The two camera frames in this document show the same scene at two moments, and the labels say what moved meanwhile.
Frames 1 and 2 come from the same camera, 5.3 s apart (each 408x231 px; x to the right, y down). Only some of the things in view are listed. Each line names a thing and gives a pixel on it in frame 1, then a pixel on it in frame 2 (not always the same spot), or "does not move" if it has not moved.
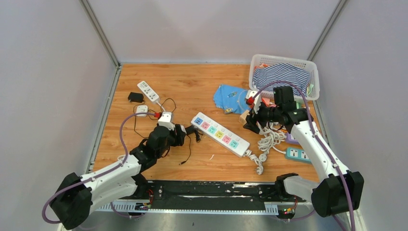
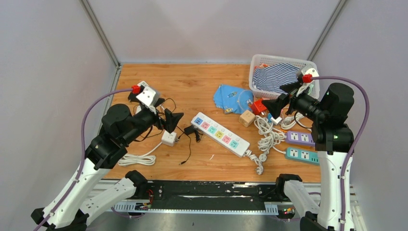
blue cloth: (231, 98) does not move
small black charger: (191, 130) does not move
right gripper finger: (251, 123) -> (275, 106)
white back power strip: (223, 135) does not move
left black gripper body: (174, 140) -> (144, 120)
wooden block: (243, 118) does not move
